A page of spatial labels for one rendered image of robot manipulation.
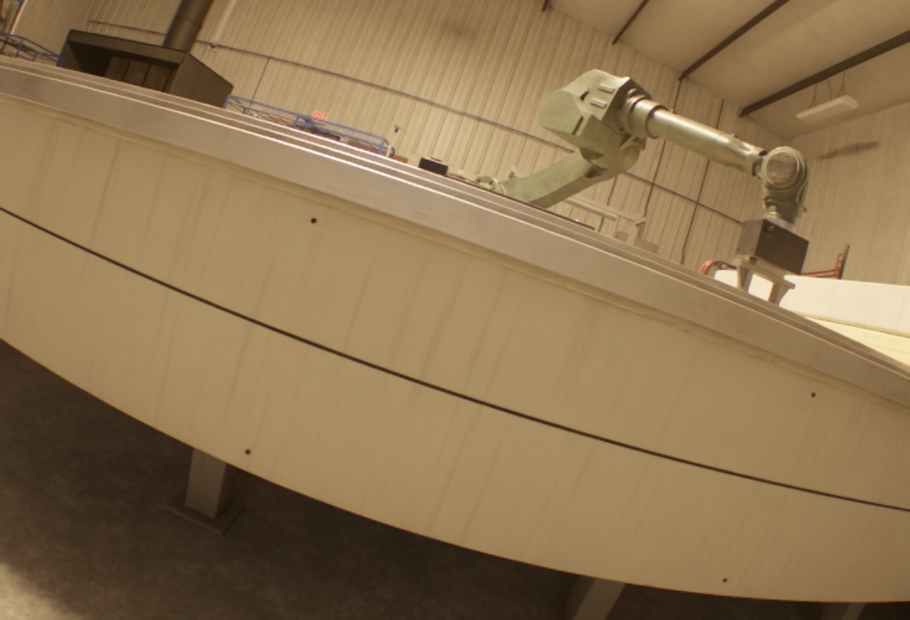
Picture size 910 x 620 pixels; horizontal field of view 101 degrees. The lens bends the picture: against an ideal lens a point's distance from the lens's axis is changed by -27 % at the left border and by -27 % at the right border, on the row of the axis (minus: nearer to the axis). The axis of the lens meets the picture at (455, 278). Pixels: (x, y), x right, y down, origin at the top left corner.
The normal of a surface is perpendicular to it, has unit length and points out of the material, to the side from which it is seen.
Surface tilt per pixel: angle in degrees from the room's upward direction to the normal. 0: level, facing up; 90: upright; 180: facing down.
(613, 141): 106
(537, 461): 90
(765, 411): 90
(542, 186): 85
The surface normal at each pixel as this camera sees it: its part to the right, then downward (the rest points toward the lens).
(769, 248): 0.00, 0.05
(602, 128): 0.43, 0.48
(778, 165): -0.78, -0.24
